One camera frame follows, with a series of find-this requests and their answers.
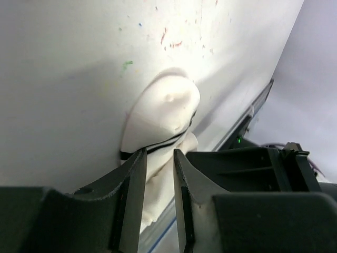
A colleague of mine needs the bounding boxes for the aluminium rail frame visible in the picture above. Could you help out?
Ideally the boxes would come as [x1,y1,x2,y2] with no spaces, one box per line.
[137,80,274,252]

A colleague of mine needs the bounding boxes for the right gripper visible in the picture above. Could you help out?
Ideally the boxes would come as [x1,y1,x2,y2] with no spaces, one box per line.
[187,143,321,192]

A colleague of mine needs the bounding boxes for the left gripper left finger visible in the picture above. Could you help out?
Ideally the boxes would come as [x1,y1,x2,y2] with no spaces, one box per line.
[73,149,147,252]

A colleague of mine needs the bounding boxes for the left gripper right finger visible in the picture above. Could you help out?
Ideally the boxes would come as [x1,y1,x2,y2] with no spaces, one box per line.
[173,149,228,252]

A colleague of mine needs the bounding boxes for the white sock black stripes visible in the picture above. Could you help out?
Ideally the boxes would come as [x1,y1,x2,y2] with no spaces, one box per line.
[120,75,200,231]

